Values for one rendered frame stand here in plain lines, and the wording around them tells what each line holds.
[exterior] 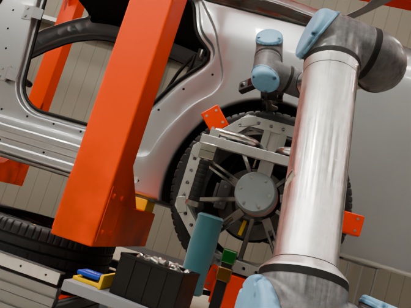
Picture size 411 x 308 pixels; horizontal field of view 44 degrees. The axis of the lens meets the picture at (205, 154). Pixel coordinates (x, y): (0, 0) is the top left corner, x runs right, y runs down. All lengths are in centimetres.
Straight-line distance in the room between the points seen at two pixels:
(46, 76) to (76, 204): 346
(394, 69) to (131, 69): 100
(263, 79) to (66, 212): 81
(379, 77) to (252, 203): 66
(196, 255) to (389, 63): 87
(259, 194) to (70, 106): 668
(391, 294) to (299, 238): 719
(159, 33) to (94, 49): 644
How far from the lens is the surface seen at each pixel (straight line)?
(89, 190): 182
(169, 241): 764
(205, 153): 159
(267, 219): 187
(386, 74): 115
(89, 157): 183
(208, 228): 166
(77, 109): 810
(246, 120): 182
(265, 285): 80
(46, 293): 196
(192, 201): 157
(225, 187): 230
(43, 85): 519
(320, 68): 104
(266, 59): 166
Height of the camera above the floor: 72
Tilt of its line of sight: 7 degrees up
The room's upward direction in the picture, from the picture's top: 17 degrees clockwise
